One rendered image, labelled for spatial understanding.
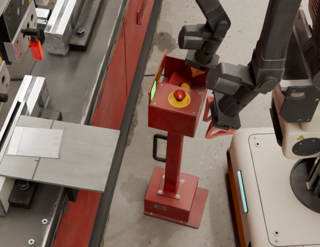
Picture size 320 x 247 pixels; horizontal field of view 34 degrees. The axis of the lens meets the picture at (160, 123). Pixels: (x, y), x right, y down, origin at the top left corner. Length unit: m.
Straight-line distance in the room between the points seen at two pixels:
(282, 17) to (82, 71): 0.76
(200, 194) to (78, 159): 1.16
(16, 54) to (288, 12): 0.60
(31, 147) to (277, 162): 1.17
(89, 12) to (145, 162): 0.92
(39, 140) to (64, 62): 0.40
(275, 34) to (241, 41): 1.92
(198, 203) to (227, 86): 1.22
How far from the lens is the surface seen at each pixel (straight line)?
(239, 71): 1.21
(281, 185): 2.16
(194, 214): 2.34
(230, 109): 1.27
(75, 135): 1.35
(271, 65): 1.16
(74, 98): 1.58
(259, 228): 2.05
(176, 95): 1.67
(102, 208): 2.31
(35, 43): 1.27
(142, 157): 2.49
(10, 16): 1.20
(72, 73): 1.65
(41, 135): 1.36
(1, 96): 1.11
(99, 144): 1.32
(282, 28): 1.10
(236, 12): 3.20
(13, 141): 1.36
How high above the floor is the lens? 2.09
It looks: 54 degrees down
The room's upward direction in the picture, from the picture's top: 3 degrees clockwise
